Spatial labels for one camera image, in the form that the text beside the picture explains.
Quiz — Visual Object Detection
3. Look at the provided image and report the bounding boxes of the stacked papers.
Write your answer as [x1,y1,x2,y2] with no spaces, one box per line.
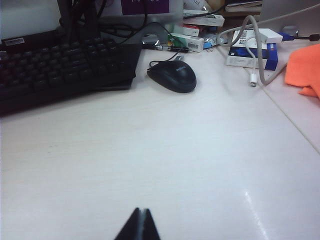
[224,0,263,13]

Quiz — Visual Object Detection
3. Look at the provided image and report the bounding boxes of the silver metal ring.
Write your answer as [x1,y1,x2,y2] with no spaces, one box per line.
[283,24,301,36]

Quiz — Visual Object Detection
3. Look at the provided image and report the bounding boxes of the white adapter box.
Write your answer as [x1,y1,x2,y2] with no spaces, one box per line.
[252,27,284,44]

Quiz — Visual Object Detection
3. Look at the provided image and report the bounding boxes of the black pen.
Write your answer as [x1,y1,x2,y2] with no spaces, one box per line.
[142,42,191,53]

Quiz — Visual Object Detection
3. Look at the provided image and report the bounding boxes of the long green white box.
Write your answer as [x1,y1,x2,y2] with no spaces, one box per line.
[183,13,225,28]

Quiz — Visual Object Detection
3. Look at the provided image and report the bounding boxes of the long black cable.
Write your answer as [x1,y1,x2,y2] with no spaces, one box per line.
[183,3,227,20]

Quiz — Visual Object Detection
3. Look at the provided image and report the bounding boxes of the thick grey cable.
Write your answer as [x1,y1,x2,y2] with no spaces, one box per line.
[216,1,320,87]

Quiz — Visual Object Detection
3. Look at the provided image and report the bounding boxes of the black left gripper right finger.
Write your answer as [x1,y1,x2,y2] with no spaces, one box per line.
[141,208,161,240]

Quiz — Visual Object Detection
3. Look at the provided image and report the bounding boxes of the thin white adapter cable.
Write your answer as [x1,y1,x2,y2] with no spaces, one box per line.
[246,29,258,89]

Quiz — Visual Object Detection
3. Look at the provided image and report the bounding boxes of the grey monitor stand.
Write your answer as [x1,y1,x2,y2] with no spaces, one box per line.
[97,0,186,46]

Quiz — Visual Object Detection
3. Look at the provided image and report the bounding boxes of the silver foil blister packs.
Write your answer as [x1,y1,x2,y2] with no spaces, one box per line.
[201,33,221,50]

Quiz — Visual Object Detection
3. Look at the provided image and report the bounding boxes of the orange rag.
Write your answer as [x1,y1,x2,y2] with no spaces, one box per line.
[284,43,320,99]

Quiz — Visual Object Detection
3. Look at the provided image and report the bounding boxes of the purple printed card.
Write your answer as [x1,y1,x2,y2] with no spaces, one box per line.
[121,0,171,15]

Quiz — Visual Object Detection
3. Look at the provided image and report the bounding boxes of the white blue medicine box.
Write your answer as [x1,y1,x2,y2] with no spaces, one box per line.
[226,29,267,69]

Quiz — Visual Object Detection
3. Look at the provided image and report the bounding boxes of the black VGA cable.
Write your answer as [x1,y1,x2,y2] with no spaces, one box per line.
[297,33,320,43]

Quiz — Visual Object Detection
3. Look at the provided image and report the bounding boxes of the red white box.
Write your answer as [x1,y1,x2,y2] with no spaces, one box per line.
[182,23,201,37]

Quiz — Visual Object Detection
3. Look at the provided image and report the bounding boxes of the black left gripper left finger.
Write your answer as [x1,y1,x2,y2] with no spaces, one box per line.
[114,207,142,240]

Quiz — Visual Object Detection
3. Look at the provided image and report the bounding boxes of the black computer mouse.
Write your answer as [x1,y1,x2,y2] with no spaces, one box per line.
[146,60,198,94]

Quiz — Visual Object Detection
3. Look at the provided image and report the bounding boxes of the green white barcode box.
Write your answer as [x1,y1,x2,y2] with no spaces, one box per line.
[166,33,205,53]

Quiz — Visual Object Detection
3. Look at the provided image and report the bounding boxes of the black keyboard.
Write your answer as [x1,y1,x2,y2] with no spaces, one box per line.
[0,37,143,117]

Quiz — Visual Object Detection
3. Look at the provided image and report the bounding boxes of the white plastic bottle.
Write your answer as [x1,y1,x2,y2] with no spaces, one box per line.
[183,0,210,11]

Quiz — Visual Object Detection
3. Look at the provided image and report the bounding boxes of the black bezel display screen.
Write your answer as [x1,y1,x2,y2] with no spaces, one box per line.
[0,0,62,50]

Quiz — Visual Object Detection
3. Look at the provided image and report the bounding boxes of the silver flat stand panel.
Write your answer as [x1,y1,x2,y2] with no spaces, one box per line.
[259,0,320,28]

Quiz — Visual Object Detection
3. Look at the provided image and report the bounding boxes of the blue cardboard box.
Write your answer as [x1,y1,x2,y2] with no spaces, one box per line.
[264,42,279,71]

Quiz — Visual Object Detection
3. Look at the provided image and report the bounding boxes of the blue VGA connector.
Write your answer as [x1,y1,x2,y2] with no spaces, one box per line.
[277,31,300,42]

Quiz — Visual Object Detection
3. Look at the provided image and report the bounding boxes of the black mouse cable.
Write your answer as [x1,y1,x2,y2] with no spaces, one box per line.
[148,48,182,70]

